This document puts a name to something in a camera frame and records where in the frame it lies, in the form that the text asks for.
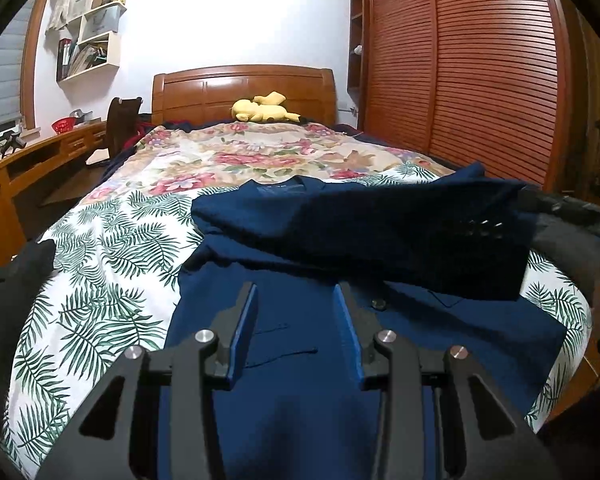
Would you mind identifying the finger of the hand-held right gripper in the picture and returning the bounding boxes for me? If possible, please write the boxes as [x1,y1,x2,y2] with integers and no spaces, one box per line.
[517,184,600,242]

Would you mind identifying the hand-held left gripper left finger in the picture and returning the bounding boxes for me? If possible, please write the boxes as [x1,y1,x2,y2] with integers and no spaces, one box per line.
[37,281,258,480]

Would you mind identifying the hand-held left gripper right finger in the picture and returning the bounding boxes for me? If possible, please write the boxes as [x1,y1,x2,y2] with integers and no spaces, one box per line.
[335,281,562,480]

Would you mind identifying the navy blue shirt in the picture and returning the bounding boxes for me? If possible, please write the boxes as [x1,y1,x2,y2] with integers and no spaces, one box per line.
[162,161,568,480]

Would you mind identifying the leaf print duvet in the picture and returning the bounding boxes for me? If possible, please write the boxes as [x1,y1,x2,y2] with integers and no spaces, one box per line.
[2,160,593,480]

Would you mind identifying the wooden louvered wardrobe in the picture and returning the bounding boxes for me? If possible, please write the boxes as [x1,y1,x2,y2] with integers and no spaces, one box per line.
[347,0,588,196]

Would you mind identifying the floral blanket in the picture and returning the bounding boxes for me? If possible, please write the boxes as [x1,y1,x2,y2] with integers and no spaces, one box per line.
[100,121,456,198]

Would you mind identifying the red cloth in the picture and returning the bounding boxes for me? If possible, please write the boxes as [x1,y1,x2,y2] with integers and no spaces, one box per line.
[122,119,153,153]

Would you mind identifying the yellow plush toy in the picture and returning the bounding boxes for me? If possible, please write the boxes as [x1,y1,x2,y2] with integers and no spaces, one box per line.
[230,91,301,123]

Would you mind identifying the dark cloth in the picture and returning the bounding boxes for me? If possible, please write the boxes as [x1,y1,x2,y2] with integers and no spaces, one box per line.
[0,239,57,441]

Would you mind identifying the dark brown chair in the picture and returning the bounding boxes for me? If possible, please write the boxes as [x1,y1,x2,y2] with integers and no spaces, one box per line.
[85,96,143,166]

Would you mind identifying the wooden bed headboard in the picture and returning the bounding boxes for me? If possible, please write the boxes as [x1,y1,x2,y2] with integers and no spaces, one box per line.
[151,64,337,127]

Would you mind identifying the black devices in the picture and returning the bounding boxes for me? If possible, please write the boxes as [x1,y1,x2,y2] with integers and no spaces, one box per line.
[0,129,23,167]

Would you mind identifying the row of books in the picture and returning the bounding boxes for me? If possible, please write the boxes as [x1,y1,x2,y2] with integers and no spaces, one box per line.
[56,37,113,81]

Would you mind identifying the grey window blind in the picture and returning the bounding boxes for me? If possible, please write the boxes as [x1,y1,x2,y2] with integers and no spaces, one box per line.
[0,0,38,138]

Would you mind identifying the white plush toy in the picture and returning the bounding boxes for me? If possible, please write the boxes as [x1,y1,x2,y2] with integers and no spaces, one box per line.
[46,0,87,31]

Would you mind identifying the white wall shelf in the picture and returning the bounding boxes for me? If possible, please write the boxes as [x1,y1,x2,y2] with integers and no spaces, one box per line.
[55,0,128,82]

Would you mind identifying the wooden window frame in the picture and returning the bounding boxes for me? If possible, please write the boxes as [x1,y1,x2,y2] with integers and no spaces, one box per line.
[20,0,56,131]

